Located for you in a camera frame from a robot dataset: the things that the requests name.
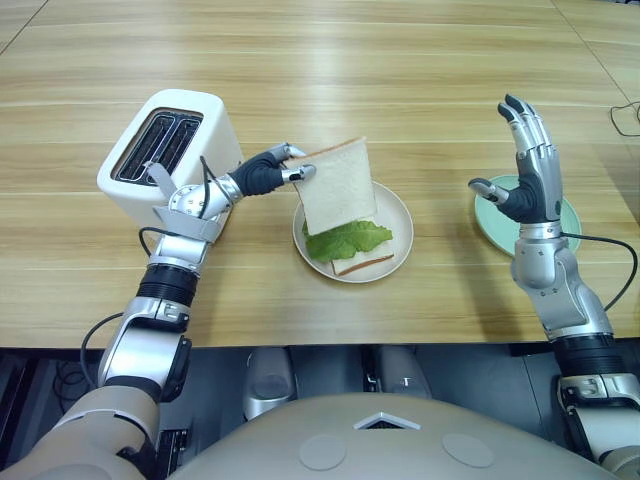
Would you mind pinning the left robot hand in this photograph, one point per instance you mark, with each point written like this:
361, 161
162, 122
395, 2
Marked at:
257, 175

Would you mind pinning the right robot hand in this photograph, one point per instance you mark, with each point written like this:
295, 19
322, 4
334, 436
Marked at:
537, 195

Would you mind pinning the bread slice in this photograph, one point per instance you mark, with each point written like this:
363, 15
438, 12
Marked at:
340, 185
362, 262

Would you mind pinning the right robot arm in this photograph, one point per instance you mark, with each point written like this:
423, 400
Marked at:
565, 285

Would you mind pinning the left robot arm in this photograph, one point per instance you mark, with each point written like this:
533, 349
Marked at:
140, 345

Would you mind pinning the green plate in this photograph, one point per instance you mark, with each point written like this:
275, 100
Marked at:
492, 225

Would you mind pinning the cream toaster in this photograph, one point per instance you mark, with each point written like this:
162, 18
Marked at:
212, 120

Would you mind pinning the green lettuce leaf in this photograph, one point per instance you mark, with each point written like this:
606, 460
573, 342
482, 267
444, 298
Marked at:
345, 237

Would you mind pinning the beige plate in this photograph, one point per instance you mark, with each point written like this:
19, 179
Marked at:
395, 215

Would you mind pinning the robot body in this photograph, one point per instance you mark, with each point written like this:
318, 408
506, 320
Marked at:
380, 450

